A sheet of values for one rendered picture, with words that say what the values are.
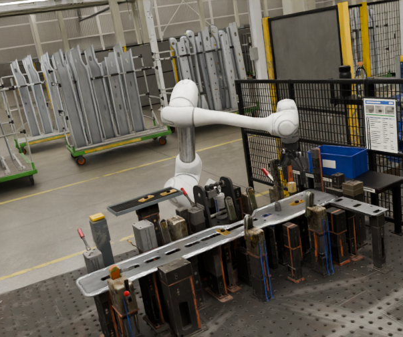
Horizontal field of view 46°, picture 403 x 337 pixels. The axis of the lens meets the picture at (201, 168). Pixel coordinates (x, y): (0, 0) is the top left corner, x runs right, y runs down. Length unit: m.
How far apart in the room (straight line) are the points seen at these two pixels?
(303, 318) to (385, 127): 1.15
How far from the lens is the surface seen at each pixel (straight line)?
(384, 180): 2.68
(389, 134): 2.71
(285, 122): 2.16
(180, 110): 2.42
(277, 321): 2.13
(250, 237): 2.14
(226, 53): 10.22
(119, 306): 1.88
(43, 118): 11.61
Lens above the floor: 1.90
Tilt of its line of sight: 15 degrees down
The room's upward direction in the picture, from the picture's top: 9 degrees counter-clockwise
